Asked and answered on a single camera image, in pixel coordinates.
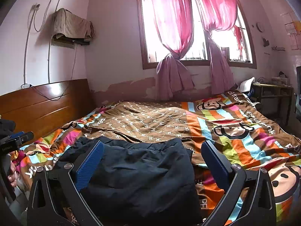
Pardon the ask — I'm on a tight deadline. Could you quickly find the small wooden side table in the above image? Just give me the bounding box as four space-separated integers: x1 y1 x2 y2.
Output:
252 83 293 127

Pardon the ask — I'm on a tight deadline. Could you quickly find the pink curtain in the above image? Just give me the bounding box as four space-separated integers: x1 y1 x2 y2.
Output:
147 0 194 101
195 0 238 94

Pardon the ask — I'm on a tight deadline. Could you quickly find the pink curtain right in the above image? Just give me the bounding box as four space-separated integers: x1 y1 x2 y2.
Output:
195 0 238 94

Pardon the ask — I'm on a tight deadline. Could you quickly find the brown wooden headboard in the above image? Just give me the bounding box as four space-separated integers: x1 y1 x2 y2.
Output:
1 79 96 141

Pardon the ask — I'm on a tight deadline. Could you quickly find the dark navy padded jacket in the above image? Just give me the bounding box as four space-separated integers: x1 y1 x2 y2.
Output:
53 136 203 226

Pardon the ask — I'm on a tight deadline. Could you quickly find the colourful cartoon bed cover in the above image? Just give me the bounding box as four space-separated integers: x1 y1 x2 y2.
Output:
11 91 300 223

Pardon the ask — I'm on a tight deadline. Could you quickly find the black power cable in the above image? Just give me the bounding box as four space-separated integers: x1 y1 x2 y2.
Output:
20 44 78 101

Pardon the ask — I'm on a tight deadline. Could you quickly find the pink curtain left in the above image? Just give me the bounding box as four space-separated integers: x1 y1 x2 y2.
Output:
147 0 194 101

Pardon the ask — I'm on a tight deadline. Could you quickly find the person's left hand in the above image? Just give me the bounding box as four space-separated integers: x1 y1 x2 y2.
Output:
8 162 17 188

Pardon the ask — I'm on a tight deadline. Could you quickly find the white pillow by window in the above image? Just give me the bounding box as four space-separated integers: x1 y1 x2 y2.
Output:
237 77 255 93

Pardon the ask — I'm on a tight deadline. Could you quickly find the beige cloth on wall shelf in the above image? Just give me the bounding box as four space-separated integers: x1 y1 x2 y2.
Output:
52 8 95 42

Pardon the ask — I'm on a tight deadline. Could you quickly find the window with brown frame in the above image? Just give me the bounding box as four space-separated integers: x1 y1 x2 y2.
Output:
137 0 257 69

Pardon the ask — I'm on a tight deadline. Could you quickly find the black office chair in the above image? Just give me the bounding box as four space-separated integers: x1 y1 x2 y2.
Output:
295 66 301 122

